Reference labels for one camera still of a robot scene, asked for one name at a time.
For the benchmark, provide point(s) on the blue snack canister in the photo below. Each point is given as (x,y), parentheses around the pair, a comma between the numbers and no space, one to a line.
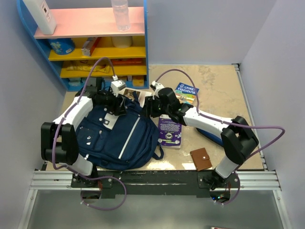
(62,46)

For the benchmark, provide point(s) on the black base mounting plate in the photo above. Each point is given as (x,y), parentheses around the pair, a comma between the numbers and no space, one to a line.
(159,182)

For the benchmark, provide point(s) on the navy blue student backpack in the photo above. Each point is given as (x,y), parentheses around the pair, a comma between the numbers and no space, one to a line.
(129,144)

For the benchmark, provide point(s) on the red flat box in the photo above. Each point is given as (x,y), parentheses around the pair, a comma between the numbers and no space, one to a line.
(127,61)

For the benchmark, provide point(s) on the blue pencil case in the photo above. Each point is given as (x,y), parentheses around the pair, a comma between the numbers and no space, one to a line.
(211,137)

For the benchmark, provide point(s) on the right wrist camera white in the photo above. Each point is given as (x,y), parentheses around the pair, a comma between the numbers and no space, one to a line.
(156,87)

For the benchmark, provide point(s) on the yellow snack packet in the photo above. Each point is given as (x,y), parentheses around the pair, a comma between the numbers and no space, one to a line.
(87,65)

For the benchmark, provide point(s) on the blue treehouse book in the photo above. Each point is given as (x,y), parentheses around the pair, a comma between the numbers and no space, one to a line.
(186,93)

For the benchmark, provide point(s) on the white rectangular device box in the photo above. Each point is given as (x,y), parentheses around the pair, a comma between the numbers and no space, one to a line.
(42,15)

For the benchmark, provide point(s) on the brown leather wallet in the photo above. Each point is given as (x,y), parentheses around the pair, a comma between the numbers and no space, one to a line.
(201,159)

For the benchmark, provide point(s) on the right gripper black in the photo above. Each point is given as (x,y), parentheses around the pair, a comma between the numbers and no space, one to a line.
(148,109)

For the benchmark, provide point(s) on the white cylindrical jar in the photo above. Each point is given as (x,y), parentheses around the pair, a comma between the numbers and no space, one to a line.
(122,41)

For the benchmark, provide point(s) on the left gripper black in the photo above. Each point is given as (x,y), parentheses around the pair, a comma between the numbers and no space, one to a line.
(117,109)

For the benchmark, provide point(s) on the aluminium rail frame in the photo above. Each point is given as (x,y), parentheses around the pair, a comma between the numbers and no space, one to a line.
(256,204)

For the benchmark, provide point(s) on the clear plastic water bottle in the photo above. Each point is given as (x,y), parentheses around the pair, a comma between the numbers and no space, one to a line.
(121,14)

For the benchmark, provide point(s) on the white coffee photo book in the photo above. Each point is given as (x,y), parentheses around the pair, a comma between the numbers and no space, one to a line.
(135,94)

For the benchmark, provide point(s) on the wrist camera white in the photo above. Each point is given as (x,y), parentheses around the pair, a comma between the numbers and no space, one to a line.
(156,87)
(117,85)

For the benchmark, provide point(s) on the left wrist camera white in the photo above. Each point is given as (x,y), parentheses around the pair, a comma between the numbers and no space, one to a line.
(117,85)

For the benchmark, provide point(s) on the orange white carton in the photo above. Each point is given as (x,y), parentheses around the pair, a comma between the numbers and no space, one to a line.
(89,46)

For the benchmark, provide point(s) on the blue shelf unit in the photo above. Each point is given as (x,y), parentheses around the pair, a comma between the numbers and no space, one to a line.
(79,24)

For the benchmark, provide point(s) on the purple paperback book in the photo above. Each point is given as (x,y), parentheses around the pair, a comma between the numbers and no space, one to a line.
(170,132)

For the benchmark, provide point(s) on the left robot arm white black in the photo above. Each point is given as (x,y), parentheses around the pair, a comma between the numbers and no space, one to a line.
(59,143)

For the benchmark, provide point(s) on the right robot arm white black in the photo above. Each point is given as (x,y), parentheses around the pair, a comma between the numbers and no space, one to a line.
(236,136)

